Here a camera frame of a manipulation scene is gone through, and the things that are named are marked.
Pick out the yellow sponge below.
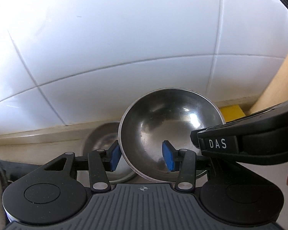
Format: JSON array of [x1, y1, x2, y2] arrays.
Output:
[[219, 104, 246, 122]]

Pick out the left steel bowl stack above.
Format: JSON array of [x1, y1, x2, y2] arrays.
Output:
[[83, 122, 136, 184]]

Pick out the wooden knife block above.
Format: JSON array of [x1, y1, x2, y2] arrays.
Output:
[[248, 55, 288, 115]]

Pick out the white scalloped plate pink flowers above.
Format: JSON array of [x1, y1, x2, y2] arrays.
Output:
[[237, 162, 288, 230]]

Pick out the black gas stove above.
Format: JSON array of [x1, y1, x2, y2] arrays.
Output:
[[0, 160, 40, 188]]

